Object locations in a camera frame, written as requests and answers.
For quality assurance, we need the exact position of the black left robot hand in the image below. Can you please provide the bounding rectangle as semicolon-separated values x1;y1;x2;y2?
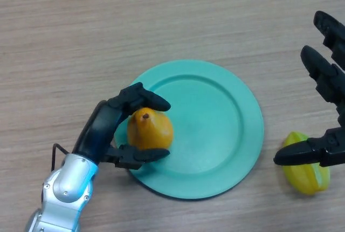
72;82;172;170

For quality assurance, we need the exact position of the green round plate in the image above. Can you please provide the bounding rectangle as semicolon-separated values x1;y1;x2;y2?
115;59;265;200

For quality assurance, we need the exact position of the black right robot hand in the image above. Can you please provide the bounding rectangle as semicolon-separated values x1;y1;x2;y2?
273;10;345;167

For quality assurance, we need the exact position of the yellow-green starfruit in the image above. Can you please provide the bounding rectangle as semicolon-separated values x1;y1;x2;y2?
282;131;331;196

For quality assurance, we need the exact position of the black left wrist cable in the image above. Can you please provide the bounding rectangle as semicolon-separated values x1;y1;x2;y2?
51;143;70;173

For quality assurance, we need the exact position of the yellow pear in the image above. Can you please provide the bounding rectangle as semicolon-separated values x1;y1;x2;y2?
127;107;174;151

